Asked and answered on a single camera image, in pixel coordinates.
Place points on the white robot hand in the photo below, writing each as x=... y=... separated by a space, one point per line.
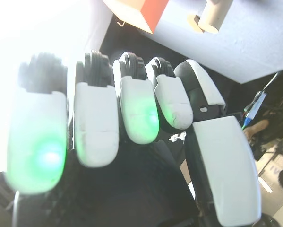
x=216 y=151

